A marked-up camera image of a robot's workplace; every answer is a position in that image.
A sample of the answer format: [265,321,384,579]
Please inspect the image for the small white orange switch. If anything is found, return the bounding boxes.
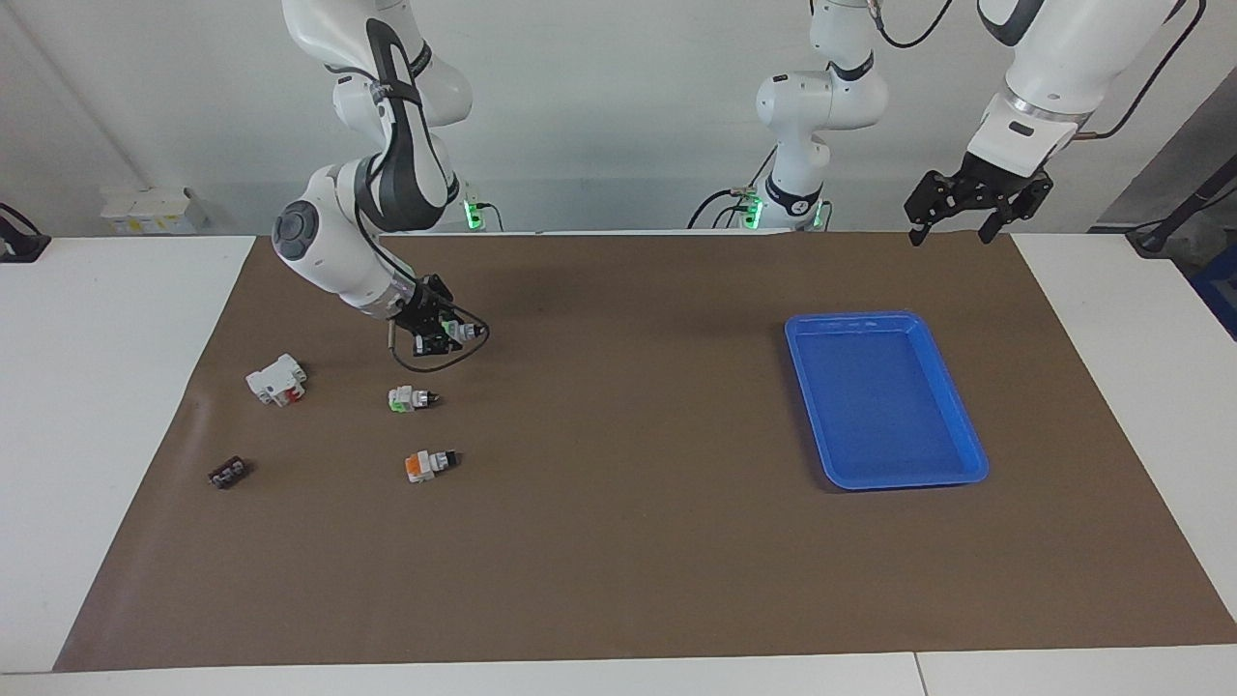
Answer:
[404,449,460,484]

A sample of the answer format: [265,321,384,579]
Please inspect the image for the black stand pole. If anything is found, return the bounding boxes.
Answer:
[1126,155,1237,257]

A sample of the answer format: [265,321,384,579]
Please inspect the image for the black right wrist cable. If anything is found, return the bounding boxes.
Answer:
[356,155,491,373]

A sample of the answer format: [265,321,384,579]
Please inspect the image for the blue plastic tray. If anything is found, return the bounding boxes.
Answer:
[784,310,991,492]

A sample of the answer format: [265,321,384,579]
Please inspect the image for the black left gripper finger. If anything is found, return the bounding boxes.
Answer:
[905,171,970,246]
[979,174,1054,243]

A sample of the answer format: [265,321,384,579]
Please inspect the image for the brown table mat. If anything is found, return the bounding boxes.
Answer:
[53,232,1237,673]

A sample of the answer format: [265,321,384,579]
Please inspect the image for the black clamp mount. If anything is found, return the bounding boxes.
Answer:
[0,203,51,264]

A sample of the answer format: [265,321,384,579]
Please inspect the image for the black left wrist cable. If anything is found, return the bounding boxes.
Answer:
[1073,0,1207,141]

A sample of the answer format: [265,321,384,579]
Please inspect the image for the black left base cable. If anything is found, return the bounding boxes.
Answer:
[688,145,779,230]

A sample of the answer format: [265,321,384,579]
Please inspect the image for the white red circuit breaker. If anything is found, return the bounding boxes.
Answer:
[245,354,310,408]

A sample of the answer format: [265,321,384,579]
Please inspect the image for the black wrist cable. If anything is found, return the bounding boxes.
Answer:
[356,155,491,373]
[1073,0,1207,141]

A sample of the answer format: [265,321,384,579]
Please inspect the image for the blue crate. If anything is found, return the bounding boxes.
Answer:
[1191,266,1237,339]

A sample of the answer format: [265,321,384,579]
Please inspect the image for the white wall socket box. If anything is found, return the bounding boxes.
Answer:
[100,187,209,236]

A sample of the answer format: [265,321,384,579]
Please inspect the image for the black left arm shoulder cable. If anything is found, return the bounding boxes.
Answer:
[873,0,953,49]

